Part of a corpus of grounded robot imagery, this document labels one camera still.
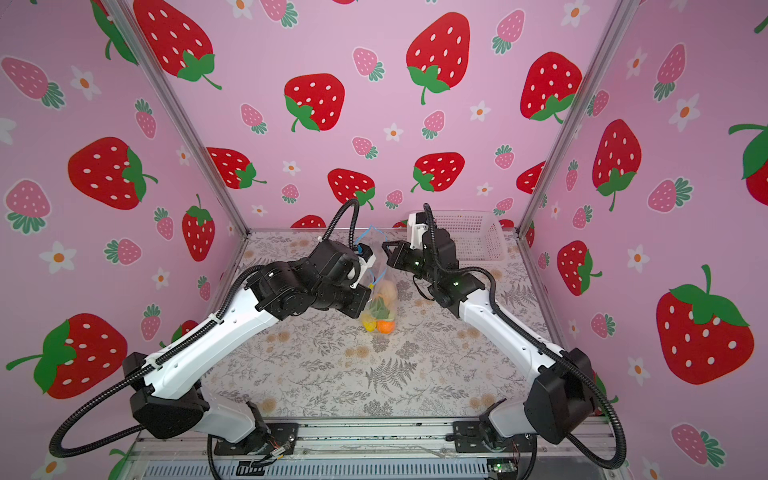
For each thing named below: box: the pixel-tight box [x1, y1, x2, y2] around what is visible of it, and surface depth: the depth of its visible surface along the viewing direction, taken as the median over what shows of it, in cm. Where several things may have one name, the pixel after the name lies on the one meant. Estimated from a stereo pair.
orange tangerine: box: [377, 320, 396, 334], surface depth 90 cm
